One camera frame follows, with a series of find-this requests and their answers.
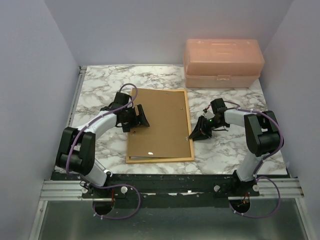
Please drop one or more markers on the aluminium extrusion rail left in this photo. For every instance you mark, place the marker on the aluminium extrusion rail left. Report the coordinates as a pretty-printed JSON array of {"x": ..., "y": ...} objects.
[{"x": 78, "y": 88}]

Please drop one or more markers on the brown cardboard backing board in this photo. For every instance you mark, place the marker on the brown cardboard backing board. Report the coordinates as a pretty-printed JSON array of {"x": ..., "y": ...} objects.
[{"x": 162, "y": 125}]

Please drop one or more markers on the aluminium extrusion rail front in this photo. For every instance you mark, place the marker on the aluminium extrusion rail front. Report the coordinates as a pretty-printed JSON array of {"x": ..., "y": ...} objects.
[{"x": 70, "y": 190}]

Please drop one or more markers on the orange wooden picture frame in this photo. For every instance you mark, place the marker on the orange wooden picture frame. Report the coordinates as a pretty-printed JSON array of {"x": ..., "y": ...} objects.
[{"x": 191, "y": 150}]

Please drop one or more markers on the aluminium extrusion rail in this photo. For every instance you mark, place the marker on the aluminium extrusion rail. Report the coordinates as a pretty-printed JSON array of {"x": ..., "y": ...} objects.
[
  {"x": 70, "y": 190},
  {"x": 78, "y": 88}
]

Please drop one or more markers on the pink translucent plastic box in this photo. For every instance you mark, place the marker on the pink translucent plastic box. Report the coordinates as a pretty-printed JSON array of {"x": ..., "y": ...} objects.
[{"x": 222, "y": 63}]

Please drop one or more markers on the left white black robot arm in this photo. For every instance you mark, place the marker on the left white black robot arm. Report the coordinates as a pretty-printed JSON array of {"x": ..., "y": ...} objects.
[{"x": 76, "y": 151}]

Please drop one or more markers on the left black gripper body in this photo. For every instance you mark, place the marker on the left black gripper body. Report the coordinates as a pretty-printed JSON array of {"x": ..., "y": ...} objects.
[{"x": 130, "y": 119}]

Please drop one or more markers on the silver ratchet wrench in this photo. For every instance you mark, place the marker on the silver ratchet wrench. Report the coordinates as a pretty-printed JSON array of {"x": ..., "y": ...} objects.
[{"x": 108, "y": 172}]

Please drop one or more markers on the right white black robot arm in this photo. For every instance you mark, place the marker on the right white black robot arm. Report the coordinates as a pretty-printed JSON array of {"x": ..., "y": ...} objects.
[{"x": 262, "y": 133}]

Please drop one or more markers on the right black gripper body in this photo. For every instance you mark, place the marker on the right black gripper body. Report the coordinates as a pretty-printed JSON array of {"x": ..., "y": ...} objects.
[{"x": 212, "y": 123}]

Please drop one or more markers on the sunset landscape photo print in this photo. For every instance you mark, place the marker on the sunset landscape photo print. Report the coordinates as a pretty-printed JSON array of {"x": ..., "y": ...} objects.
[{"x": 142, "y": 158}]

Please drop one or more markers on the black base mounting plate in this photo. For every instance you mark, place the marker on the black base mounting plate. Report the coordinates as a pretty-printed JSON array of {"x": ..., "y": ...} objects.
[{"x": 172, "y": 190}]

